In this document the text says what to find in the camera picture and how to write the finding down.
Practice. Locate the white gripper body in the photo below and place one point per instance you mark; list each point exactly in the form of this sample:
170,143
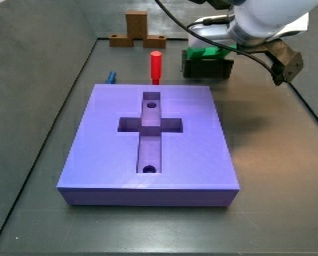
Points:
212,28

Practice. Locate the green U-shaped block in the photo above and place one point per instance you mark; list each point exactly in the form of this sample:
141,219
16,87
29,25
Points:
207,53

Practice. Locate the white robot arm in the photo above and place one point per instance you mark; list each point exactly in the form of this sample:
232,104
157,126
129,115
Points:
258,21

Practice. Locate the dark grey angle fixture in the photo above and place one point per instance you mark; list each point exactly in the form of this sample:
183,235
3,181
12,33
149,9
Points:
206,68

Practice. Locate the purple board with cross slot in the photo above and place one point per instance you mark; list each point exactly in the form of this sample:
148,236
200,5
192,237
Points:
149,149

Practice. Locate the red peg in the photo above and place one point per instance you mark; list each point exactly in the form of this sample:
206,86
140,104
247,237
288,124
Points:
155,67

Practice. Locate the brown T-shaped block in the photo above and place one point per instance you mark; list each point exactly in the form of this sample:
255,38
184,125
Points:
136,31

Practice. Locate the blue peg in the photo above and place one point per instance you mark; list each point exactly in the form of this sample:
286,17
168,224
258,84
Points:
111,78

